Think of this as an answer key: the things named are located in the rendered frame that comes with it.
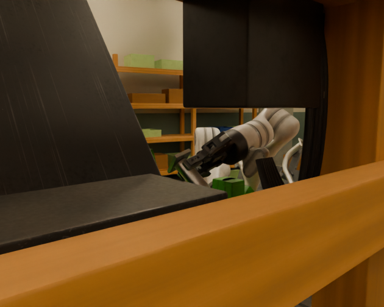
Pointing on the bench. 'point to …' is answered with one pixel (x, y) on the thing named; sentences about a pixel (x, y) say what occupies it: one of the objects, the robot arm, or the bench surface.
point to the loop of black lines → (308, 159)
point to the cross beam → (213, 250)
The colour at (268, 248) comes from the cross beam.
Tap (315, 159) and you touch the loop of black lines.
